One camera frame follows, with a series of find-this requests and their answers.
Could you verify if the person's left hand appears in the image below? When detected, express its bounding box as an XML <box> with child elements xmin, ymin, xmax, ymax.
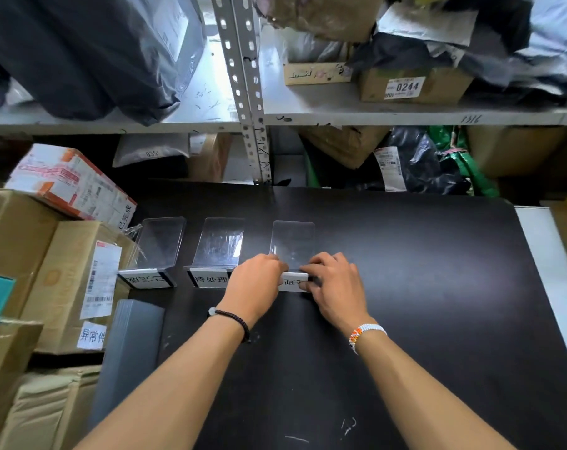
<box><xmin>216</xmin><ymin>254</ymin><xmax>290</xmax><ymax>330</ymax></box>

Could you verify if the clear acrylic sign holder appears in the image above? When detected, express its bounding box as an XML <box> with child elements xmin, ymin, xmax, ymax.
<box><xmin>269</xmin><ymin>220</ymin><xmax>316</xmax><ymax>294</ymax></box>
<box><xmin>118</xmin><ymin>217</ymin><xmax>187</xmax><ymax>290</ymax></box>
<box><xmin>184</xmin><ymin>217</ymin><xmax>246</xmax><ymax>289</ymax></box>

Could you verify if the cardboard box with white labels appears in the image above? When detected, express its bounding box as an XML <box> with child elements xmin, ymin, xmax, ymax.
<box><xmin>20</xmin><ymin>221</ymin><xmax>141</xmax><ymax>356</ymax></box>

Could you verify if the beige padded parcel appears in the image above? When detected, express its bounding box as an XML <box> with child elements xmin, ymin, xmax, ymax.
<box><xmin>0</xmin><ymin>365</ymin><xmax>102</xmax><ymax>450</ymax></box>

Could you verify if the person's right forearm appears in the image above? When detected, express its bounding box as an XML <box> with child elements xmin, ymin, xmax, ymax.
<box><xmin>357</xmin><ymin>331</ymin><xmax>517</xmax><ymax>450</ymax></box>

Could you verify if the brown taped paper parcel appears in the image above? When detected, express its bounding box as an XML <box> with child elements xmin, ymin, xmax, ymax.
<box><xmin>254</xmin><ymin>0</ymin><xmax>386</xmax><ymax>43</ymax></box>

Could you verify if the large plain cardboard box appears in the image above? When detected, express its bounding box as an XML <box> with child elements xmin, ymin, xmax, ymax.
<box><xmin>0</xmin><ymin>188</ymin><xmax>66</xmax><ymax>320</ymax></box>

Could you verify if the crumpled black poly bag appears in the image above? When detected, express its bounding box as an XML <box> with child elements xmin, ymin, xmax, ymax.
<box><xmin>347</xmin><ymin>0</ymin><xmax>567</xmax><ymax>106</ymax></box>

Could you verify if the white orange beaded bracelet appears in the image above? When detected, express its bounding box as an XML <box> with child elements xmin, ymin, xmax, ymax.
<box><xmin>349</xmin><ymin>323</ymin><xmax>388</xmax><ymax>355</ymax></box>

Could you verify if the grey poly mailer bag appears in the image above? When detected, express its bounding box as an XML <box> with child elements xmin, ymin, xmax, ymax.
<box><xmin>376</xmin><ymin>1</ymin><xmax>479</xmax><ymax>59</ymax></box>

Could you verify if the cardboard box with number label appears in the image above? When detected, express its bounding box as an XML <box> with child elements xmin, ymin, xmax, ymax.
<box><xmin>358</xmin><ymin>65</ymin><xmax>474</xmax><ymax>105</ymax></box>

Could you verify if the white orange parcel box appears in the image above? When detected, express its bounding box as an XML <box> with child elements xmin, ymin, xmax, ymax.
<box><xmin>4</xmin><ymin>143</ymin><xmax>137</xmax><ymax>231</ymax></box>

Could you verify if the black poly bag with label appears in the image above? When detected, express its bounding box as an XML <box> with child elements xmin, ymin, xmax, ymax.
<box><xmin>359</xmin><ymin>126</ymin><xmax>472</xmax><ymax>196</ymax></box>

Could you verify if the white metal shelving rack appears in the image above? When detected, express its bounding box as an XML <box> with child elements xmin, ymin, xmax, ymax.
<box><xmin>0</xmin><ymin>0</ymin><xmax>567</xmax><ymax>185</ymax></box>

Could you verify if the taped brown cardboard box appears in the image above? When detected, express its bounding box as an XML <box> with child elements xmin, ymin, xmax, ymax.
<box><xmin>0</xmin><ymin>318</ymin><xmax>44</xmax><ymax>450</ymax></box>

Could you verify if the wide brown cardboard box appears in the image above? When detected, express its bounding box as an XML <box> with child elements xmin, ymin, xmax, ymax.
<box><xmin>466</xmin><ymin>126</ymin><xmax>567</xmax><ymax>179</ymax></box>

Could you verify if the light grey poly bag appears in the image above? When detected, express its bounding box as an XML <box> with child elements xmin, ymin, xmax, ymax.
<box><xmin>513</xmin><ymin>0</ymin><xmax>567</xmax><ymax>85</ymax></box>

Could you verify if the black beaded bracelet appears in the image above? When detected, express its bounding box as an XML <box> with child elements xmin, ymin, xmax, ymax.
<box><xmin>208</xmin><ymin>307</ymin><xmax>251</xmax><ymax>343</ymax></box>

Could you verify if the person's right hand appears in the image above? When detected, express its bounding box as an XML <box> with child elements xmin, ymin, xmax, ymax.
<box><xmin>299</xmin><ymin>252</ymin><xmax>377</xmax><ymax>338</ymax></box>

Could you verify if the grey sheet stack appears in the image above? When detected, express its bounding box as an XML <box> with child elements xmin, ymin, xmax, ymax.
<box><xmin>88</xmin><ymin>299</ymin><xmax>165</xmax><ymax>432</ymax></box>

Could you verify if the large black plastic parcel bag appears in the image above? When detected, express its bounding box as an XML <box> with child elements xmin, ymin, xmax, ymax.
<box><xmin>0</xmin><ymin>0</ymin><xmax>206</xmax><ymax>127</ymax></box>

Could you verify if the person's left forearm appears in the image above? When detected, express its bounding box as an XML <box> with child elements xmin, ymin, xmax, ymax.
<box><xmin>75</xmin><ymin>315</ymin><xmax>249</xmax><ymax>450</ymax></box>

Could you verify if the narrow brown cardboard box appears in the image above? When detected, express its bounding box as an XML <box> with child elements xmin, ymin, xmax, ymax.
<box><xmin>188</xmin><ymin>133</ymin><xmax>233</xmax><ymax>183</ymax></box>

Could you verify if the wrinkled brown cardboard parcel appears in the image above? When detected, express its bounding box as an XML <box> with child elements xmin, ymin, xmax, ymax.
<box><xmin>297</xmin><ymin>126</ymin><xmax>390</xmax><ymax>170</ymax></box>

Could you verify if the green plastic bag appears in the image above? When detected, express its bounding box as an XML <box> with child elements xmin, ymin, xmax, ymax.
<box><xmin>428</xmin><ymin>126</ymin><xmax>501</xmax><ymax>198</ymax></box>

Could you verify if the clear plastic bag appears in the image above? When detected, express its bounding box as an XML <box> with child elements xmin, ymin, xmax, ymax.
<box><xmin>282</xmin><ymin>28</ymin><xmax>346</xmax><ymax>64</ymax></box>

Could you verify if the small flat cardboard box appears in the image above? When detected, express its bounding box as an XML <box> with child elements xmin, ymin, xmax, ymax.
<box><xmin>283</xmin><ymin>61</ymin><xmax>353</xmax><ymax>86</ymax></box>

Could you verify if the white poly mailer bag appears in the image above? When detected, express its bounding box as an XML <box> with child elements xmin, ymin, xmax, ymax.
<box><xmin>112</xmin><ymin>133</ymin><xmax>191</xmax><ymax>168</ymax></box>

